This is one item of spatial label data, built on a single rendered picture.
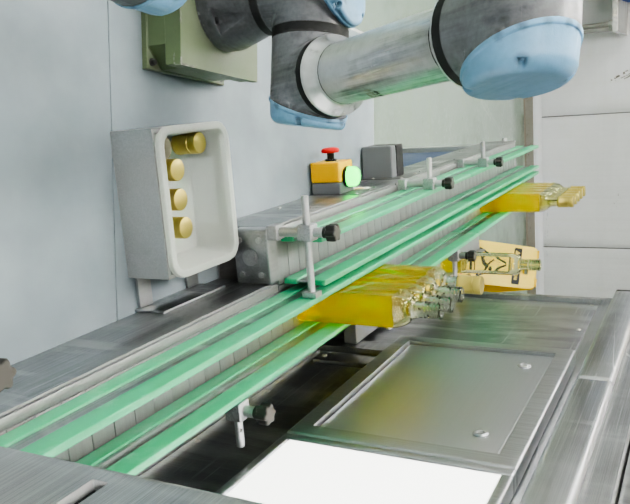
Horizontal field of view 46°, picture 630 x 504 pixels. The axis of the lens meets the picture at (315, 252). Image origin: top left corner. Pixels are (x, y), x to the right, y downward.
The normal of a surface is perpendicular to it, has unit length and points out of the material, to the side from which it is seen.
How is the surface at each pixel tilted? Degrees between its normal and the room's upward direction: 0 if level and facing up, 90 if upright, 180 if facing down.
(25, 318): 0
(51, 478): 90
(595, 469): 90
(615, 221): 90
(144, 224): 90
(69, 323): 0
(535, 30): 63
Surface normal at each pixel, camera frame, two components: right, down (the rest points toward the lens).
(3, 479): -0.07, -0.98
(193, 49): 0.87, 0.04
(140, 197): -0.47, 0.21
